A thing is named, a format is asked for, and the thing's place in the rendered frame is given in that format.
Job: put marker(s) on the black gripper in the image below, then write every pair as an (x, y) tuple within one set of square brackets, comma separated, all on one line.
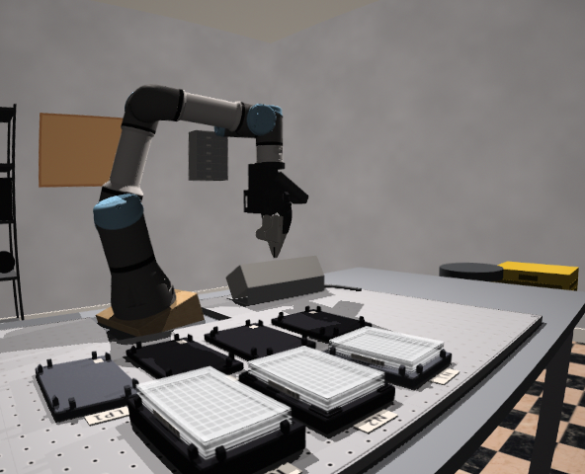
[(274, 228)]

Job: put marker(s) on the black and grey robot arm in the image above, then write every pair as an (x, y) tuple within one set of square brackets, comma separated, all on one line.
[(139, 288)]

